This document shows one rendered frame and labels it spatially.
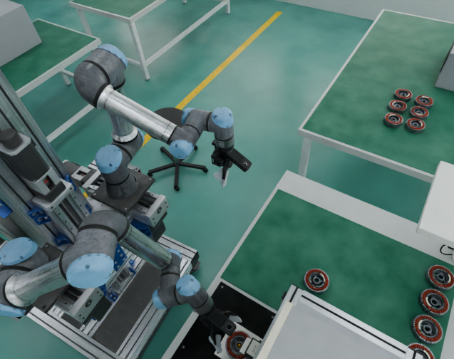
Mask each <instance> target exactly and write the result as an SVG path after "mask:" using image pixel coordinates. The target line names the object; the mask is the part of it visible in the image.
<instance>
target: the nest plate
mask: <svg viewBox="0 0 454 359"><path fill-rule="evenodd" d="M234 323H235V324H236V326H237V329H236V331H244V332H246V333H248V334H249V336H250V337H251V338H255V339H257V340H258V341H259V342H262V340H263V339H261V338H260V337H258V336H257V335H255V334H253V333H252V332H250V331H249V330H247V329H246V328H244V327H242V326H241V325H240V324H238V323H236V322H234ZM227 337H228V335H227V334H225V336H224V338H223V339H222V341H221V348H222V352H221V353H218V352H217V351H215V355H216V356H218V357H219V358H221V359H231V358H230V357H229V356H228V354H227V351H226V348H225V343H226V339H227Z"/></svg>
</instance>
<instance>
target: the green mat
mask: <svg viewBox="0 0 454 359"><path fill-rule="evenodd" d="M434 265H441V266H444V267H446V268H447V269H449V270H450V272H452V273H453V275H454V265H452V264H449V263H447V262H445V261H442V260H440V259H437V258H435V257H434V256H431V255H429V254H426V253H424V252H422V251H419V250H417V249H414V248H413V247H411V246H408V245H406V244H403V243H401V242H399V241H396V240H395V239H392V238H390V237H388V236H385V235H383V234H380V233H378V232H377V231H374V230H372V229H369V228H367V227H365V226H362V225H360V224H357V223H356V222H353V221H351V220H349V219H347V218H344V217H342V216H339V215H337V214H335V213H333V212H330V211H328V210H326V209H324V208H321V207H319V206H316V205H315V204H312V203H310V202H308V201H305V200H303V199H301V198H298V197H296V196H294V195H292V194H290V193H287V192H285V191H282V190H280V189H278V190H277V191H276V193H275V194H274V196H273V197H272V199H271V201H270V202H269V204H268V205H267V207H266V208H265V210H264V211H263V212H262V214H261V216H260V217H259V218H258V220H257V222H256V224H255V225H254V226H253V228H252V230H251V231H250V233H249V234H248V235H247V237H246V239H245V240H244V241H243V243H242V245H241V246H240V248H239V249H238V251H237V253H236V254H235V255H234V257H233V258H232V260H231V262H230V263H229V264H228V266H227V268H226V269H225V270H224V272H223V274H222V275H221V276H220V278H222V279H224V280H225V281H227V282H229V283H231V284H232V285H234V286H236V287H237V288H239V289H241V290H243V291H244V292H246V293H248V294H249V295H250V296H253V297H255V298H256V299H258V300H259V301H261V302H262V303H265V304H267V305H268V306H270V307H271V308H273V309H274V310H276V311H278V310H279V307H280V304H281V300H282V296H283V294H284V292H288V290H289V288H290V286H291V285H292V284H294V285H296V286H298V287H299V288H302V289H304V290H305V291H307V292H309V293H310V294H312V295H314V296H316V297H318V298H320V299H321V300H323V301H325V302H327V303H329V304H331V305H332V306H334V307H336V308H338V309H340V310H342V311H343V312H345V313H347V314H349V315H350V316H353V317H354V318H357V319H358V320H360V321H362V322H364V323H365V324H367V325H369V326H371V327H373V328H375V329H376V330H378V331H380V332H382V333H384V334H386V335H388V336H389V337H391V338H393V339H395V340H397V341H398V342H400V343H402V344H404V345H406V346H408V345H410V344H411V343H420V344H423V345H425V346H426V347H427V348H428V349H430V351H431V352H432V354H434V355H433V356H434V357H435V359H440V357H441V353H442V349H443V344H444V340H445V334H446V331H447V327H448V321H449V318H450V312H451V309H452V305H453V299H454V286H453V287H452V288H451V289H449V290H447V291H439V292H441V293H443V294H444V295H445V297H446V298H447V299H448V301H449V304H450V305H449V306H450V308H449V310H448V312H447V313H445V314H444V315H442V316H439V317H435V316H432V318H434V319H436V321H437V322H438V323H439V324H440V326H441V328H442V331H443V337H442V339H441V340H440V341H439V342H437V343H436V344H433V345H429V344H428V345H427V344H424V343H422V342H421V341H419V340H418V339H417V338H416V337H415V336H416V335H414V334H413V332H412V330H411V322H412V320H413V319H414V318H415V317H416V316H419V315H423V314H425V315H429V314H428V313H426V311H424V309H422V308H421V306H420V304H419V301H418V298H419V296H420V294H421V293H422V292H423V291H424V290H426V289H431V288H433V287H432V285H430V284H429V283H428V281H427V280H426V277H425V273H426V271H427V270H428V269H429V268H430V267H431V266H434ZM309 269H310V270H311V269H320V270H322V271H324V272H325V273H326V274H327V276H328V277H329V287H328V288H327V290H326V291H325V292H324V293H321V294H315V293H313V292H312V293H311V291H309V290H307V288H306V286H305V285H304V276H305V274H306V272H307V271H308V270H309ZM433 289H435V288H433ZM429 316H431V315H429Z"/></svg>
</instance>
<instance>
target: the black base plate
mask: <svg viewBox="0 0 454 359"><path fill-rule="evenodd" d="M211 298H212V300H213V301H214V303H215V307H216V308H218V309H220V310H221V311H231V312H233V313H234V314H235V315H237V316H238V317H240V318H241V320H242V322H241V323H239V322H237V323H238V324H240V325H241V326H242V327H244V328H246V329H247V330H249V331H250V332H252V333H253V334H255V335H257V336H258V337H260V338H261V339H263V338H264V336H265V335H266V333H267V331H268V329H269V327H270V325H271V323H272V321H273V319H274V317H275V316H276V314H275V313H274V312H272V311H270V310H269V309H267V308H265V307H264V306H262V305H260V304H258V303H257V302H255V301H253V300H252V299H250V298H248V297H247V296H245V295H243V294H242V293H240V292H239V291H236V290H235V289H233V288H232V287H230V286H228V285H227V284H225V283H223V282H220V284H219V285H218V287H217V288H216V289H215V292H214V293H213V294H212V296H211ZM200 317H201V316H200V315H199V316H198V317H197V319H196V320H195V322H194V323H193V325H192V327H191V328H190V329H189V331H188V332H187V334H186V336H185V337H184V339H183V340H182V342H181V344H180V345H179V346H178V348H177V350H176V351H175V353H174V354H173V356H172V357H171V359H221V358H219V357H218V356H216V355H215V351H216V349H215V347H214V345H213V344H212V343H211V342H210V341H209V336H210V331H211V329H210V328H208V327H206V326H205V325H204V324H203V322H202V321H201V320H200ZM218 334H220V335H221V340H220V342H221V341H222V339H223V338H224V336H225V334H226V333H224V332H223V331H220V332H219V333H218Z"/></svg>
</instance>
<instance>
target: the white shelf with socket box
mask: <svg viewBox="0 0 454 359"><path fill-rule="evenodd" d="M416 233H418V234H421V235H423V236H426V237H428V238H430V239H432V240H435V241H438V242H440V243H441V244H444V245H442V246H441V248H440V252H441V253H442V254H444V253H443V252H442V251H441V250H442V248H443V247H444V246H448V248H449V249H452V253H451V254H444V255H452V260H453V262H454V165H452V164H449V163H447V162H444V161H440V163H439V164H438V166H437V169H436V171H435V175H434V178H433V181H432V184H431V186H430V190H429V193H428V196H427V199H426V201H425V205H424V208H423V211H422V214H421V217H420V220H419V223H418V226H417V229H416Z"/></svg>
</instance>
